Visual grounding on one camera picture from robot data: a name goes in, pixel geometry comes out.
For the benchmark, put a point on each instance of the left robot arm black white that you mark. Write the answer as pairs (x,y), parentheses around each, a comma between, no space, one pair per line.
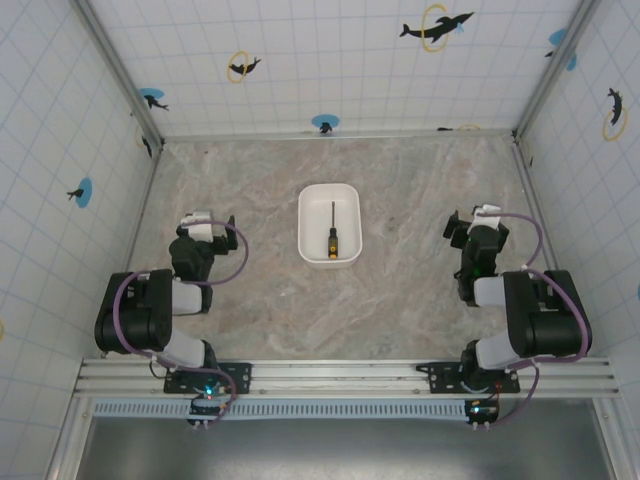
(145,312)

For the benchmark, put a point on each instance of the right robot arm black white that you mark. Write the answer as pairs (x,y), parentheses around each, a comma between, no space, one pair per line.
(537,320)

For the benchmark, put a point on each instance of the black yellow screwdriver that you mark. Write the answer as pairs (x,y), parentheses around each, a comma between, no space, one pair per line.
(332,245)

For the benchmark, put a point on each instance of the white plastic bin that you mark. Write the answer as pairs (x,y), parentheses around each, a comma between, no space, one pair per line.
(345,200)

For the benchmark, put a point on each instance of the aluminium frame bar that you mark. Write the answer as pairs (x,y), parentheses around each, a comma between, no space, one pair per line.
(340,135)

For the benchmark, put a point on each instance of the aluminium mounting rail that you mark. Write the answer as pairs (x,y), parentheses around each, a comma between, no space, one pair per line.
(340,372)

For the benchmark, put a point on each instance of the aluminium frame post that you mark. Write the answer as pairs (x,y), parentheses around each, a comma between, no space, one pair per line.
(555,65)
(120,75)

